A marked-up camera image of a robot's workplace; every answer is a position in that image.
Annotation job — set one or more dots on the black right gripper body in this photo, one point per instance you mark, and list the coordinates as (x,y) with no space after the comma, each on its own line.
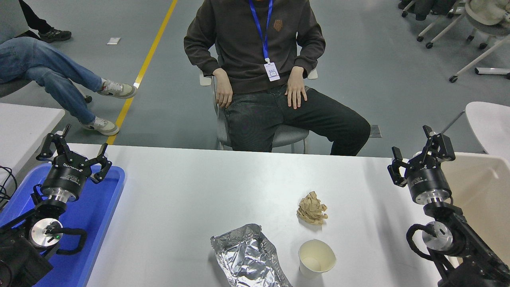
(428,181)

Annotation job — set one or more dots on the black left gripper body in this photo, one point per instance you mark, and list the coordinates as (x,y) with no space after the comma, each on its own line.
(65,175)

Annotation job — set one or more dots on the white paper cup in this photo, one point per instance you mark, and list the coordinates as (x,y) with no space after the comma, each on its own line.
(316,259)

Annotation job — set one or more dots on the foil tray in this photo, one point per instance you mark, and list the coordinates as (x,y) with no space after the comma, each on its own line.
(247,259)

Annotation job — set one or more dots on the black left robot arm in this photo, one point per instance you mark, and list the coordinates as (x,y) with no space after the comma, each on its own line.
(16,259)

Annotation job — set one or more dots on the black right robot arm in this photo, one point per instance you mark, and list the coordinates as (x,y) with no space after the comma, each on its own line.
(470,247)

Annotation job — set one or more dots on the person's left hand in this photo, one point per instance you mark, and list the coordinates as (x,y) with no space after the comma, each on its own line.
(296,87)

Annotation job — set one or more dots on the person's right hand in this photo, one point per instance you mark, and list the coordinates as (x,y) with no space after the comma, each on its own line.
(223,89)

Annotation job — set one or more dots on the white side table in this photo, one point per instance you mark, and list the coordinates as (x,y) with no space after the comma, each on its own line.
(24,127)

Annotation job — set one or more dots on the silver floor outlet plate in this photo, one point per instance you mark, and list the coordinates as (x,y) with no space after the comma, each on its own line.
(375,131)

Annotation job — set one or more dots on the blue plastic tray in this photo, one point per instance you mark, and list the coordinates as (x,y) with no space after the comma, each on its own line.
(93,215)

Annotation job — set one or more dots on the large pale bin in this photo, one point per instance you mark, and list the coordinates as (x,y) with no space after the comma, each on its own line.
(482,195)

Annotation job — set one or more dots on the white rounded table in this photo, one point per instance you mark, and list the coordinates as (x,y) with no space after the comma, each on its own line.
(492,123)

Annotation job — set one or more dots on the person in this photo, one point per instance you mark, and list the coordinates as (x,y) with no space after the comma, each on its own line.
(255,40)
(55,35)
(40,67)

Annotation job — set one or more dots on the crumpled tan paper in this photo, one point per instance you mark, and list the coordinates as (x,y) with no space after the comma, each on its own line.
(312,209)

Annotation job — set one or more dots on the grey office chair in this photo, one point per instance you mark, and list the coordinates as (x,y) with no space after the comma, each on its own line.
(289,137)

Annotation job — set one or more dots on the chair with dark coat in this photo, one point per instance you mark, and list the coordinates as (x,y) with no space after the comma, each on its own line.
(422,8)

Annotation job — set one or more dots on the white wheeled frame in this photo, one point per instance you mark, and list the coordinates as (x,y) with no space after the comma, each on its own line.
(478,59)

